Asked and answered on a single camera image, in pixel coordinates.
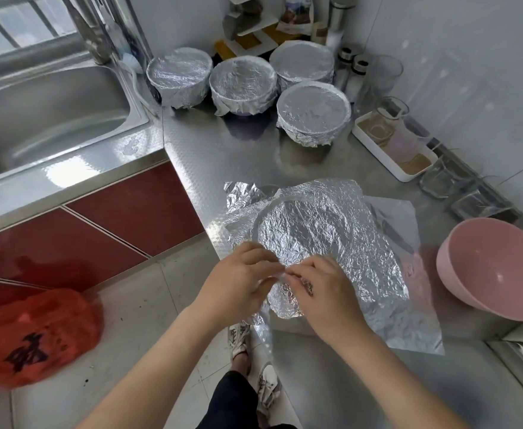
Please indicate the white shaker with black lid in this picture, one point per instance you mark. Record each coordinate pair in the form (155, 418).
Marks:
(356, 83)
(343, 71)

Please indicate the person's dark trousers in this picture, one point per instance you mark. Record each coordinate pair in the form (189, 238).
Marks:
(230, 404)

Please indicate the steel faucet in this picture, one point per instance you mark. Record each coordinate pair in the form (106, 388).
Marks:
(92, 31)

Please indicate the stack of aluminium foil sheets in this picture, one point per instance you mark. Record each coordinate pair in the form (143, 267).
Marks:
(413, 290)

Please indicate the foil-wrapped bowl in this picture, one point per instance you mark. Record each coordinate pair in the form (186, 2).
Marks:
(302, 60)

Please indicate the white dish brush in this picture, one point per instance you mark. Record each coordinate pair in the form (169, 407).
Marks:
(134, 62)

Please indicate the metal window railing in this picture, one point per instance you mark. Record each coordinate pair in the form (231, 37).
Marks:
(25, 20)

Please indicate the tall white steel-capped bottle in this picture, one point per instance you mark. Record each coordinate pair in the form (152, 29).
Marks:
(340, 18)

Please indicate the person's right forearm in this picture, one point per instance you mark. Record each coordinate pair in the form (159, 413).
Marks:
(395, 384)

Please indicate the small white tan-capped bottle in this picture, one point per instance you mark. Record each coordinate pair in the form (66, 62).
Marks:
(320, 34)

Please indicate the person's left white shoe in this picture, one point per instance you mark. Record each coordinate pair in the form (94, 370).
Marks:
(239, 339)

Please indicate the person's left hand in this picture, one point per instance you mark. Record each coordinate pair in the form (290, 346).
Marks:
(236, 286)

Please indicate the red kitchen cabinet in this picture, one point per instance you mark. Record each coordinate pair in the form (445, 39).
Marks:
(136, 210)

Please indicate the person's left forearm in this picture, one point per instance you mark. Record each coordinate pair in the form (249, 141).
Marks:
(145, 379)

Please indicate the white rectangular tray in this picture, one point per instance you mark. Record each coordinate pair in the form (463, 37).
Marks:
(370, 149)

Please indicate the colourful snack packet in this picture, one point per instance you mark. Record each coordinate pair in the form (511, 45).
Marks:
(298, 11)

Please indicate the person's right hand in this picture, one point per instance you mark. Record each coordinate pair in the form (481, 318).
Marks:
(327, 301)

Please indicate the white corner shelf rack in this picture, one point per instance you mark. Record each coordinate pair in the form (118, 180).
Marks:
(257, 18)

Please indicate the pink bowl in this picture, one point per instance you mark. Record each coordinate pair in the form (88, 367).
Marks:
(498, 268)

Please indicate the person's white shoe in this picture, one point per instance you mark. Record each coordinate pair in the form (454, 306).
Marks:
(239, 339)
(269, 387)

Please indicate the red plastic bag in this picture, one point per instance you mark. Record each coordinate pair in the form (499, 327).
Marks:
(38, 339)

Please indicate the stainless steel sink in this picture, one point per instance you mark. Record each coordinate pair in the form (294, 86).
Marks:
(52, 111)

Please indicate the pink translucent cup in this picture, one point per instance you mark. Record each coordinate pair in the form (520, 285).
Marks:
(406, 143)

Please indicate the person's right white shoe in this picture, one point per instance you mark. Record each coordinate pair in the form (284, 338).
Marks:
(269, 387)

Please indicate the foil-covered bowl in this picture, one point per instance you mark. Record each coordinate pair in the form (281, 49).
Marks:
(313, 110)
(243, 82)
(320, 223)
(179, 74)

